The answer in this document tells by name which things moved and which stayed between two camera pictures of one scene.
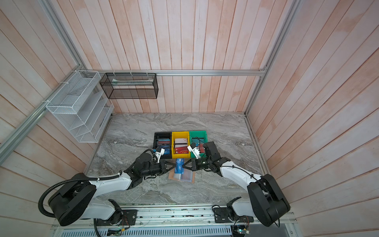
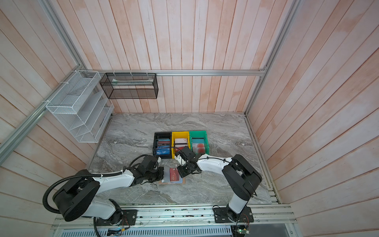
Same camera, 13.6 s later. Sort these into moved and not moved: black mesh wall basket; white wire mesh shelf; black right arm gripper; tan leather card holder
Moved: black right arm gripper; tan leather card holder
Not moved: black mesh wall basket; white wire mesh shelf
